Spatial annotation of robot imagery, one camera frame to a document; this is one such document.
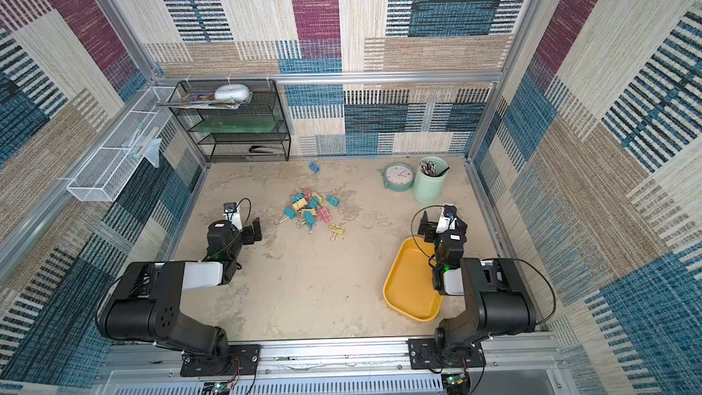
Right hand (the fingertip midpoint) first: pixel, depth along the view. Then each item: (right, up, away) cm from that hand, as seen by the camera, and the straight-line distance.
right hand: (442, 211), depth 90 cm
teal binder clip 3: (-52, -2, +12) cm, 53 cm away
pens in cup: (-3, +14, +4) cm, 15 cm away
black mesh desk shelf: (-75, +34, +17) cm, 84 cm away
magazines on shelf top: (-79, +36, +2) cm, 87 cm away
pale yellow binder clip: (-49, +1, +11) cm, 51 cm away
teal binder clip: (-44, -3, +4) cm, 44 cm away
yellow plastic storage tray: (-12, -22, -5) cm, 26 cm away
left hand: (-66, -3, +4) cm, 67 cm away
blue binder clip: (-46, +16, +26) cm, 55 cm away
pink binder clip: (-40, -2, +9) cm, 41 cm away
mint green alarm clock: (-11, +12, +21) cm, 27 cm away
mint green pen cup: (-3, +11, +4) cm, 12 cm away
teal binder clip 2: (-37, +3, +15) cm, 40 cm away
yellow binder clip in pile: (-35, -7, +6) cm, 36 cm away
